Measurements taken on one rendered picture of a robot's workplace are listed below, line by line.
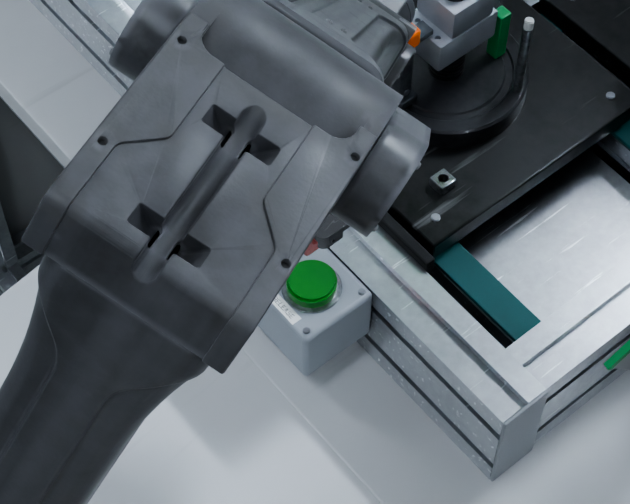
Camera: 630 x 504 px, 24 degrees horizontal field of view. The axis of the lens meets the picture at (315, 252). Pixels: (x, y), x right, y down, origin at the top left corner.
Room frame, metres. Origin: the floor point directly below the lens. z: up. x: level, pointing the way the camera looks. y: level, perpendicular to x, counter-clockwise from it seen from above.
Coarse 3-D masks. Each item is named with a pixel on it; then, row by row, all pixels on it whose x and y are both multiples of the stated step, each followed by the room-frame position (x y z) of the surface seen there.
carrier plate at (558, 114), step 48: (576, 48) 0.85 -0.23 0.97; (528, 96) 0.79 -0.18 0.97; (576, 96) 0.79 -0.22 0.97; (624, 96) 0.79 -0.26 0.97; (480, 144) 0.74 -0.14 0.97; (528, 144) 0.74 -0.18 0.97; (576, 144) 0.74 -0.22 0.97; (432, 192) 0.69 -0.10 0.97; (480, 192) 0.69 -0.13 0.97; (432, 240) 0.65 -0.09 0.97
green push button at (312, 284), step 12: (300, 264) 0.62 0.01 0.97; (312, 264) 0.62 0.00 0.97; (324, 264) 0.62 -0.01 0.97; (300, 276) 0.61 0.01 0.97; (312, 276) 0.61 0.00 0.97; (324, 276) 0.61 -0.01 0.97; (336, 276) 0.61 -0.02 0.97; (288, 288) 0.60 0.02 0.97; (300, 288) 0.60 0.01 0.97; (312, 288) 0.60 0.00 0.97; (324, 288) 0.60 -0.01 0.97; (336, 288) 0.60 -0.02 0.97; (300, 300) 0.59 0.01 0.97; (312, 300) 0.59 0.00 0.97; (324, 300) 0.59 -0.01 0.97
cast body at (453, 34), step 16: (432, 0) 0.80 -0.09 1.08; (448, 0) 0.80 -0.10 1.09; (464, 0) 0.80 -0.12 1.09; (480, 0) 0.80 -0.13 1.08; (496, 0) 0.84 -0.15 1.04; (416, 16) 0.81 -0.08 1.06; (432, 16) 0.80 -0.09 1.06; (448, 16) 0.79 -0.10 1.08; (464, 16) 0.79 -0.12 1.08; (480, 16) 0.80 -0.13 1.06; (496, 16) 0.81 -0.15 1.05; (448, 32) 0.78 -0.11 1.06; (464, 32) 0.79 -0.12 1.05; (480, 32) 0.80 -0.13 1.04; (416, 48) 0.79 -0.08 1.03; (432, 48) 0.78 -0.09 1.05; (448, 48) 0.78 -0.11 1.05; (464, 48) 0.79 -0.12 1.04; (432, 64) 0.78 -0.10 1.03; (448, 64) 0.78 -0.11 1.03
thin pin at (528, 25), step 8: (528, 24) 0.78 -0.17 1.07; (528, 32) 0.78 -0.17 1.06; (528, 40) 0.78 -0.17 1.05; (520, 48) 0.78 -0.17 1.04; (528, 48) 0.78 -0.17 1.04; (520, 56) 0.78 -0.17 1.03; (520, 64) 0.78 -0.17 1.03; (520, 72) 0.78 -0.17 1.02; (520, 80) 0.78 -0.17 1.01; (512, 88) 0.78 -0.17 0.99; (520, 88) 0.78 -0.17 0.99
